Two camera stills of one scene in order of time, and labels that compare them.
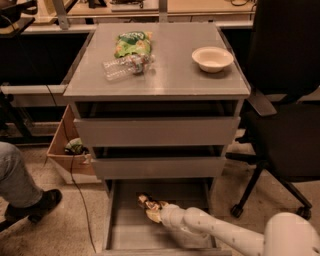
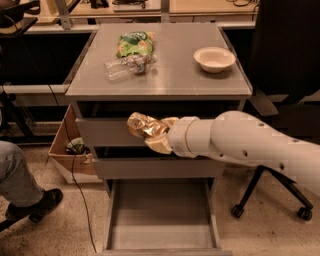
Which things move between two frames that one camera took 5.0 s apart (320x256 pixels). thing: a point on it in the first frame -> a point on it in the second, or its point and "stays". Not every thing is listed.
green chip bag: [133, 43] stays
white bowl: [212, 59] stays
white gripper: [169, 215] -> [177, 136]
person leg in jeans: [16, 185] stays
